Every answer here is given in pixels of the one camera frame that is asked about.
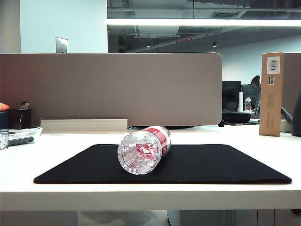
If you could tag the clear plastic bottle red label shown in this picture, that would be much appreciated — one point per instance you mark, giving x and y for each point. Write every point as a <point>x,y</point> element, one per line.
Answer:
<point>141,150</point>

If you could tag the black mouse pad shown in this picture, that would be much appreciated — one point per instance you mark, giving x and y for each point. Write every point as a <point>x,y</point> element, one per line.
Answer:
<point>211,164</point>

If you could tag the small clear background bottle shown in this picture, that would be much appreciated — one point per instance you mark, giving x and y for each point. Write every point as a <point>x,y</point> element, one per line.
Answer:
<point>247,104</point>

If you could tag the grey fabric desk partition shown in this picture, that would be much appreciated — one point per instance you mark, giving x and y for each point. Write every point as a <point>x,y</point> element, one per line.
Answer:
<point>117,89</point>
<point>291,82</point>

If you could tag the black computer monitor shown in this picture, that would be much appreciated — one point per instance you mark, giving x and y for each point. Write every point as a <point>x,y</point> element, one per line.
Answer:
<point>231,94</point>

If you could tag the black round cushion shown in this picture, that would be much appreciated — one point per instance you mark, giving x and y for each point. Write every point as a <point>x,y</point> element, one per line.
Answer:
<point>236,116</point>

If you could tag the white paper roll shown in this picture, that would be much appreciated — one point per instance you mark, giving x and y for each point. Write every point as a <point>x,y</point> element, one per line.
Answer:
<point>241,101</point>

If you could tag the long ceiling light strip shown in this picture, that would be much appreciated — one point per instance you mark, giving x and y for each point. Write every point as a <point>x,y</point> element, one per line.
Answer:
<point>200,22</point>

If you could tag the black office chair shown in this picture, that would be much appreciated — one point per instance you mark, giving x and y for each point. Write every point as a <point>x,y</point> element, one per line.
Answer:
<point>252,96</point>

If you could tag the tall brown cardboard box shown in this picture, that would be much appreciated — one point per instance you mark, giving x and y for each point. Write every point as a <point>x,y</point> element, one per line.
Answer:
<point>270,106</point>

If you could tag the black pen holder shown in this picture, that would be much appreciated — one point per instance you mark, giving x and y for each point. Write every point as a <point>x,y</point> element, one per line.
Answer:
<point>20,118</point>

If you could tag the plastic bag of black discs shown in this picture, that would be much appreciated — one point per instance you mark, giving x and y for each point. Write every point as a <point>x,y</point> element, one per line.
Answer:
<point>22,139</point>

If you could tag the orange object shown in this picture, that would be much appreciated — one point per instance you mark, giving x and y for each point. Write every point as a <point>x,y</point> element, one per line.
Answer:
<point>3,106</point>

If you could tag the dark blue box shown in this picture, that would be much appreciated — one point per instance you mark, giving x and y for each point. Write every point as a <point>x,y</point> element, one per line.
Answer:
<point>3,120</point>

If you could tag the white perforated part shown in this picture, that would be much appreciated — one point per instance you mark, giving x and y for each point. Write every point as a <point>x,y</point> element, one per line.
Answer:
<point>3,141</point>

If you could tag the metal wall switch plate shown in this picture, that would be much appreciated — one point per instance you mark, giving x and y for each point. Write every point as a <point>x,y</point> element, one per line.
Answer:
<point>61,44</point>

